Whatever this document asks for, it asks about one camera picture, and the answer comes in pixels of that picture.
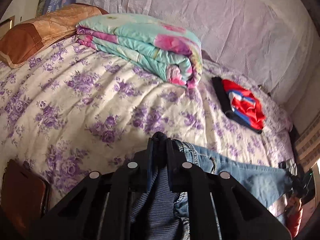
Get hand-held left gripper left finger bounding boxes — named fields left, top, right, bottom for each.
left=30, top=136, right=160, bottom=240

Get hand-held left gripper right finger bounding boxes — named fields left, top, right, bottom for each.
left=164, top=138, right=293, bottom=240

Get brown leather wallet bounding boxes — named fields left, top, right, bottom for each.
left=1, top=159, right=52, bottom=233

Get brown gold pillow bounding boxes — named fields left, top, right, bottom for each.
left=0, top=3, right=109, bottom=69

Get blue denim pants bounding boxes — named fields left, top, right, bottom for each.
left=130, top=132, right=298, bottom=240

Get black folded cloth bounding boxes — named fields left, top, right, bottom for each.
left=212, top=77, right=263, bottom=134

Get lavender lace headboard cover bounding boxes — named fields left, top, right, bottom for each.
left=75, top=0, right=318, bottom=105

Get folded teal pink floral quilt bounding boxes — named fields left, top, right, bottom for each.
left=76, top=14, right=203, bottom=89

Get red orange cloth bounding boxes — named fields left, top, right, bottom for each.
left=286, top=196, right=304, bottom=238

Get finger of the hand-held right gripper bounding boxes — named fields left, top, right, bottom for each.
left=279, top=161, right=302, bottom=193

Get purple floral bedspread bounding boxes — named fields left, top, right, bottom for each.
left=0, top=34, right=295, bottom=220

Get brown checked curtain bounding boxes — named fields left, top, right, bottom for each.
left=295, top=120, right=320, bottom=167

